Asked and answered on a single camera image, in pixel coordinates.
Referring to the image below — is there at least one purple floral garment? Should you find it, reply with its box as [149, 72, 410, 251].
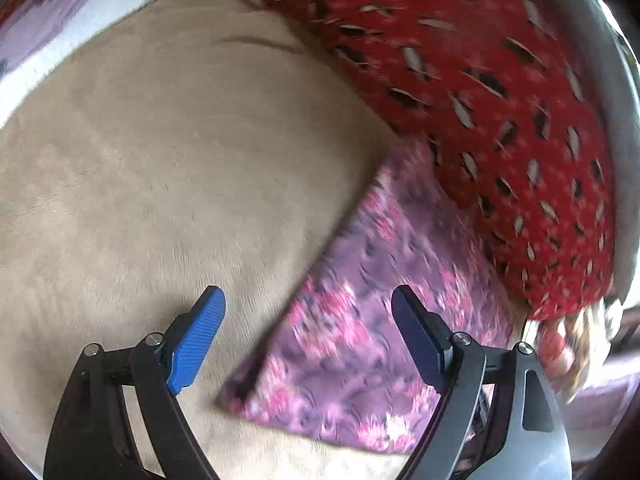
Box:
[218, 139, 512, 454]

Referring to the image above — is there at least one beige fleece blanket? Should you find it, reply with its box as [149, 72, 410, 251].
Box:
[1, 0, 404, 479]

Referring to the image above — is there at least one red patterned pillow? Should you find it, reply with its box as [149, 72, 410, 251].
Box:
[262, 0, 615, 320]

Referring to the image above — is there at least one grey pillow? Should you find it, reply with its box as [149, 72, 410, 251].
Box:
[553, 0, 639, 308]

